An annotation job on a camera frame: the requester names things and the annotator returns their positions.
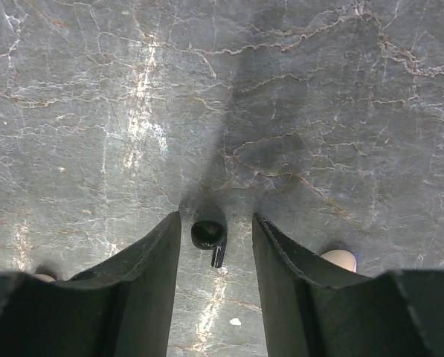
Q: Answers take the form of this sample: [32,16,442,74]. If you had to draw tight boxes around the black earbud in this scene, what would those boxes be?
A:
[190,220,228,268]

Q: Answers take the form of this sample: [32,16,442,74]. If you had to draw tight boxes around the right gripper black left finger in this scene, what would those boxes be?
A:
[0,212,181,356]

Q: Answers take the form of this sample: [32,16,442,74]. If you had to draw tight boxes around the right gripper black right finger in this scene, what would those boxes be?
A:
[252,214,444,356]

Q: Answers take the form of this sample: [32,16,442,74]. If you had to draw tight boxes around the white earbud with blue light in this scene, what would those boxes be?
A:
[321,249,357,273]

